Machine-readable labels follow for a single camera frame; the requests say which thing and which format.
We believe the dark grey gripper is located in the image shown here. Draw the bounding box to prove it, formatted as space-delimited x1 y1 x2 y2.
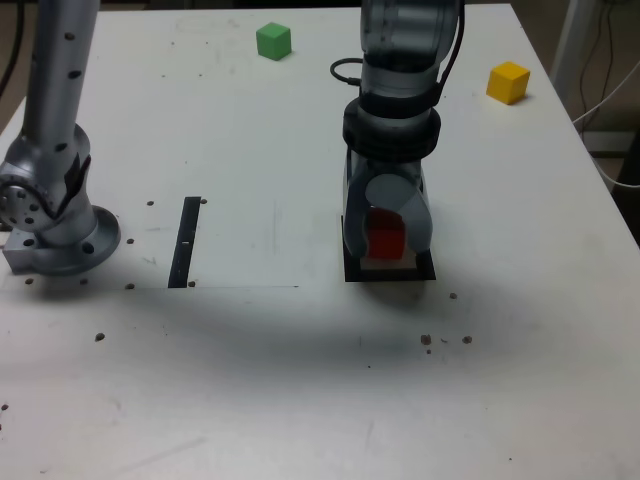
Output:
342 155 435 259

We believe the red cube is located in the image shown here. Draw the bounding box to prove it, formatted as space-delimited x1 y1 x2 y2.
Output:
366 209 405 261

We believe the yellow cube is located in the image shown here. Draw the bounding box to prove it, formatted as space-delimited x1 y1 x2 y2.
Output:
486 61 531 106

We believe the green cube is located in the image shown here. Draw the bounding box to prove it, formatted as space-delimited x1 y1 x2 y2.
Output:
255 22 292 62

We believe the black tape square outline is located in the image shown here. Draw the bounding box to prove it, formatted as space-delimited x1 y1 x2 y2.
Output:
341 214 437 284

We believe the black tape strip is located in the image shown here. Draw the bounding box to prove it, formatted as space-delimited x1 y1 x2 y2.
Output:
167 196 201 290

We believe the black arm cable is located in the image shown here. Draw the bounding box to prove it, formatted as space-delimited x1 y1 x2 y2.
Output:
329 0 465 101

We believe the white background cable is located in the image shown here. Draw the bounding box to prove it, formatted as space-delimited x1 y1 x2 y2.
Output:
572 62 640 190

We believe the white background post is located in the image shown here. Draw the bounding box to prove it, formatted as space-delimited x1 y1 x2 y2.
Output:
549 0 594 99

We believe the black background cable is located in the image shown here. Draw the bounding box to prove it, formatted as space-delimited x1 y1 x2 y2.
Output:
0 0 27 99

